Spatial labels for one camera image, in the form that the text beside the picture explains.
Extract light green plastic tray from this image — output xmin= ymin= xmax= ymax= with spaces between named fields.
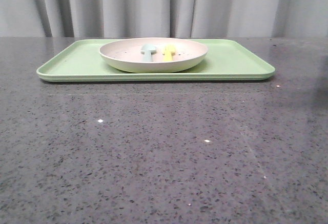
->
xmin=37 ymin=39 xmax=275 ymax=82

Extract cream speckled round plate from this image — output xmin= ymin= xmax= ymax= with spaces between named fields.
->
xmin=99 ymin=37 xmax=208 ymax=73

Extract yellow silicone fork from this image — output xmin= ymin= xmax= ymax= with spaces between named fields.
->
xmin=163 ymin=44 xmax=176 ymax=62

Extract light blue silicone spoon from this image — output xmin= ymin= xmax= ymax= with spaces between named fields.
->
xmin=141 ymin=44 xmax=157 ymax=62

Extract grey pleated curtain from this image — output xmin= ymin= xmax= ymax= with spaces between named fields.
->
xmin=1 ymin=0 xmax=327 ymax=38

